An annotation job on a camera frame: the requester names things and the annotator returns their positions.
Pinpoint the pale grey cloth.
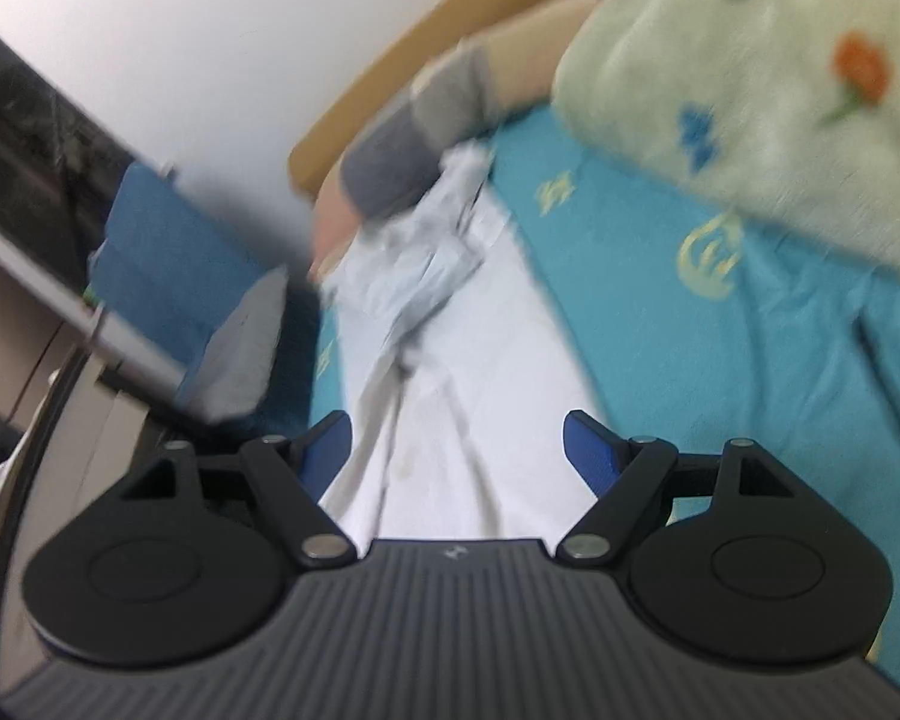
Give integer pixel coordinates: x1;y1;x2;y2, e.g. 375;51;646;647
322;142;512;376

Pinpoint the blue cushion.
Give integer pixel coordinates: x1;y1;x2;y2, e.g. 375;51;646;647
88;160;305;422

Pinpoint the white garment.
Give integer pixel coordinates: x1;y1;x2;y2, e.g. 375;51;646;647
316;184;608;542

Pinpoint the dark window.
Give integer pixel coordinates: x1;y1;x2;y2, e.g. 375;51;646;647
0;9;140;297

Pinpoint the blue printed bed sheet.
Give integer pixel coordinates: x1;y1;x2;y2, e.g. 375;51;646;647
306;99;900;700

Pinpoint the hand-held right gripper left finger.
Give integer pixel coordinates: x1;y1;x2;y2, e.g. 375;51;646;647
120;411;359;567

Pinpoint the white window ledge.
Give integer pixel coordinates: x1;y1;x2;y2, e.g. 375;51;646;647
0;206;190;392

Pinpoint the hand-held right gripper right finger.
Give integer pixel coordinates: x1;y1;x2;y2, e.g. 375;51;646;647
556;409;797;563

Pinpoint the grey cushion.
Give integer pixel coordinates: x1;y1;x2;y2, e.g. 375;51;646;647
193;265;295;422

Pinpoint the striped grey beige pillow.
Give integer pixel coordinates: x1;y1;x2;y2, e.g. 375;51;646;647
309;0;607;287

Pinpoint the pale green flower blanket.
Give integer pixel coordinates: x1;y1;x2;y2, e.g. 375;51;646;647
552;0;900;292

